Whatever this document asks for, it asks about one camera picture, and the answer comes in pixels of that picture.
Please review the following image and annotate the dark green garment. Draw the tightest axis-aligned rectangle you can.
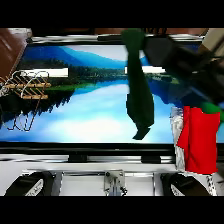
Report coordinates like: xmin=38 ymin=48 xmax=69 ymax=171
xmin=120 ymin=28 xmax=156 ymax=141

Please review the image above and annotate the brown clothes hanger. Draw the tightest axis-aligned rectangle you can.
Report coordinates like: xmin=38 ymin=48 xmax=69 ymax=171
xmin=0 ymin=70 xmax=53 ymax=92
xmin=19 ymin=71 xmax=51 ymax=101

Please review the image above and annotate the white grey garment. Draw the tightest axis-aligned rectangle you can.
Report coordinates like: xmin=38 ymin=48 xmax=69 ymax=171
xmin=170 ymin=106 xmax=188 ymax=173

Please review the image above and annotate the red garment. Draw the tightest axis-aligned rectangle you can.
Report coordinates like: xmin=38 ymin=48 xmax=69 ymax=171
xmin=176 ymin=105 xmax=222 ymax=175

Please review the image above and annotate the bright green garment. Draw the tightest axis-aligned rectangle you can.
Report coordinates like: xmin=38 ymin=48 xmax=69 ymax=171
xmin=199 ymin=101 xmax=224 ymax=123

